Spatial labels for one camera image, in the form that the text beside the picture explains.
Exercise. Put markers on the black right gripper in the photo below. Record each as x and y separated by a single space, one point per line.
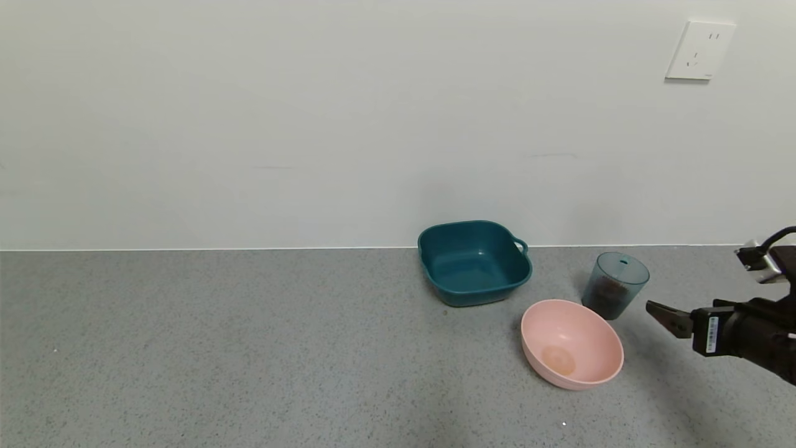
710 330

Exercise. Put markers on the dark brown solid pellets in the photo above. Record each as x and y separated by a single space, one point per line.
606 294

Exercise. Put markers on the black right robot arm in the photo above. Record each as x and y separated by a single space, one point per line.
777 342

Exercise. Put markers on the pink plastic bowl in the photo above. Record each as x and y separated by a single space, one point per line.
578 336

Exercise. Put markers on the teal square plastic basin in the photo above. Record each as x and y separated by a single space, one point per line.
472 267

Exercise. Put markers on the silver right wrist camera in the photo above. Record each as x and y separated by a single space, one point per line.
755 260

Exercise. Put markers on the white wall socket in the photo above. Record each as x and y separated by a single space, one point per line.
699 50

